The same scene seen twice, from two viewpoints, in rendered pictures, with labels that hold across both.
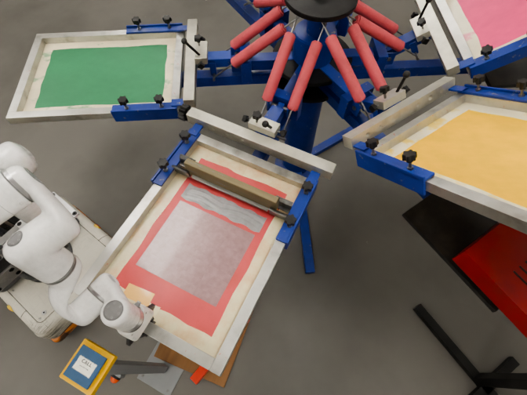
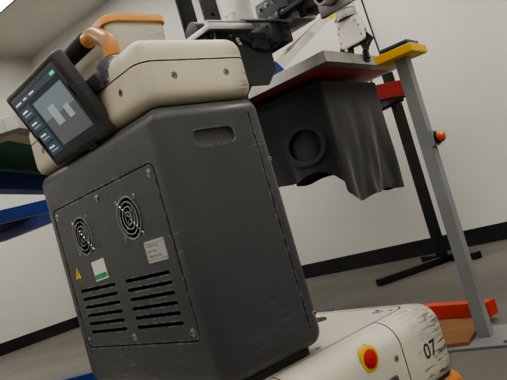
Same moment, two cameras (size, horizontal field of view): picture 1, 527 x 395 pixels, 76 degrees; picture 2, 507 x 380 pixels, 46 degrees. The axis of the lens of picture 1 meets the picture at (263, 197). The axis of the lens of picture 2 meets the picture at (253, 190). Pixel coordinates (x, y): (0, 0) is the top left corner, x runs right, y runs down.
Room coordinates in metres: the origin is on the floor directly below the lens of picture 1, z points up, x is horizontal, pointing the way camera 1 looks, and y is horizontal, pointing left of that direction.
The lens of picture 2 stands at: (0.21, 2.58, 0.55)
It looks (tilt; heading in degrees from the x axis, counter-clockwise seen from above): 3 degrees up; 281
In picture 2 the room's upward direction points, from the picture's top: 16 degrees counter-clockwise
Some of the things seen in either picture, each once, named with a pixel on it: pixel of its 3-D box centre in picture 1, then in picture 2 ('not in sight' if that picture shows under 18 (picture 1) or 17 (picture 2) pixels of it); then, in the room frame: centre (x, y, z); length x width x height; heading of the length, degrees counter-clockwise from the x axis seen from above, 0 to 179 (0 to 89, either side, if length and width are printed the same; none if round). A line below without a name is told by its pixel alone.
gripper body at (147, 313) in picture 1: (135, 321); (351, 31); (0.13, 0.39, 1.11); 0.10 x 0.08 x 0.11; 154
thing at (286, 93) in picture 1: (311, 59); not in sight; (1.41, -0.25, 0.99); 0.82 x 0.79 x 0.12; 153
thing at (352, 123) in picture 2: not in sight; (362, 138); (0.20, 0.35, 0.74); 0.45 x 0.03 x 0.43; 63
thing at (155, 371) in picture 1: (136, 367); (442, 191); (0.01, 0.58, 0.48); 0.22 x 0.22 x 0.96; 63
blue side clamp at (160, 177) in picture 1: (178, 159); not in sight; (0.80, 0.36, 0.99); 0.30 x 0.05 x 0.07; 153
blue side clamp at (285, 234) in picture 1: (297, 211); not in sight; (0.56, -0.13, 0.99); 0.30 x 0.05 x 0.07; 153
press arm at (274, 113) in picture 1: (269, 123); not in sight; (0.97, -0.03, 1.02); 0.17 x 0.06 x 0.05; 153
